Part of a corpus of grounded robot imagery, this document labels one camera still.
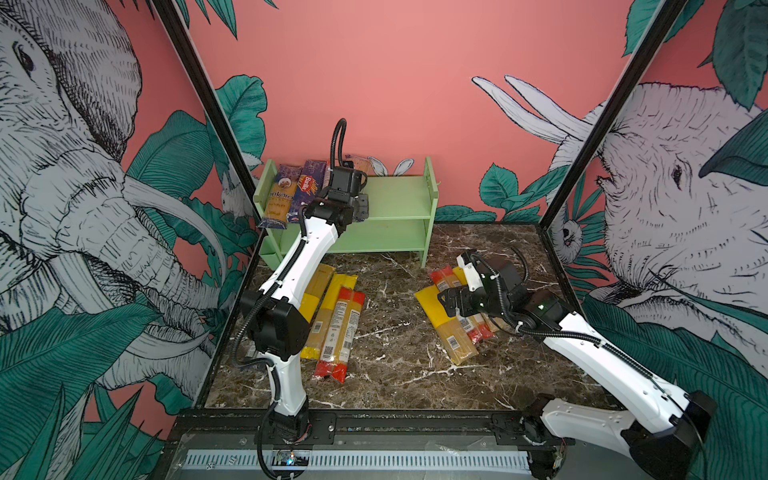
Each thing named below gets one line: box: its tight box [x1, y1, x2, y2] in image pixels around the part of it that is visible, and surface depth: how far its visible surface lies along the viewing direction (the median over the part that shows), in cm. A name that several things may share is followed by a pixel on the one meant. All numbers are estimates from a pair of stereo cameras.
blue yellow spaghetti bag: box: [258, 164, 303, 230], surface depth 88 cm
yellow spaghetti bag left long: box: [300, 273, 359, 360], surface depth 95 cm
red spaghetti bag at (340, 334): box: [314, 286, 366, 383], surface depth 89 cm
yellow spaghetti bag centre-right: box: [415, 285, 479, 366], surface depth 89 cm
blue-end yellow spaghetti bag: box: [344, 154, 385, 177], surface depth 106 cm
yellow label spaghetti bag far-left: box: [298, 263, 336, 323], surface depth 100 cm
